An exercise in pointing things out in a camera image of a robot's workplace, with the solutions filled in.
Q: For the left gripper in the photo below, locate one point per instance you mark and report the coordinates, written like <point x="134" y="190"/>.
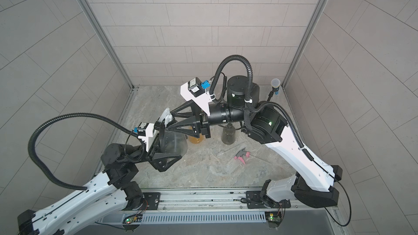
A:
<point x="157" y="157"/>

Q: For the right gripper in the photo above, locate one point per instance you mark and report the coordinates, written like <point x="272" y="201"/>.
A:
<point x="200" y="117"/>

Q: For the orange plastic bottle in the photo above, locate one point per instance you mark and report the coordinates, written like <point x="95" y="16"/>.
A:
<point x="195" y="140"/>

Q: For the black white spray nozzle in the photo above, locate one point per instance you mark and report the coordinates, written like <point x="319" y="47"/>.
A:
<point x="163" y="120"/>

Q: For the clear spray nozzle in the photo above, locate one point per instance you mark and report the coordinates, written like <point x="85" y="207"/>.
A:
<point x="231" y="150"/>

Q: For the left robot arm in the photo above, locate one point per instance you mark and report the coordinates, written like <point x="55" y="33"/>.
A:
<point x="111" y="190"/>

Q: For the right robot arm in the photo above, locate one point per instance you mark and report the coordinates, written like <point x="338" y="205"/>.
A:
<point x="270" y="125"/>

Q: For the pink grey spray nozzle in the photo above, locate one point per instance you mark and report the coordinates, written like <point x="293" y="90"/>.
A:
<point x="241" y="155"/>

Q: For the dark grey bottle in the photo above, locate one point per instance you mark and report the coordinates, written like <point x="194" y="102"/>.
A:
<point x="228" y="136"/>

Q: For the microphone on black stand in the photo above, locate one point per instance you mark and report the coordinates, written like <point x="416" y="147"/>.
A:
<point x="275" y="84"/>

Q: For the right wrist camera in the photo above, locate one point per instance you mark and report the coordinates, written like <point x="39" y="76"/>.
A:
<point x="194" y="91"/>

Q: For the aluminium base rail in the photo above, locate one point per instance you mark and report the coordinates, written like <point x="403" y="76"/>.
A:
<point x="190" y="206"/>

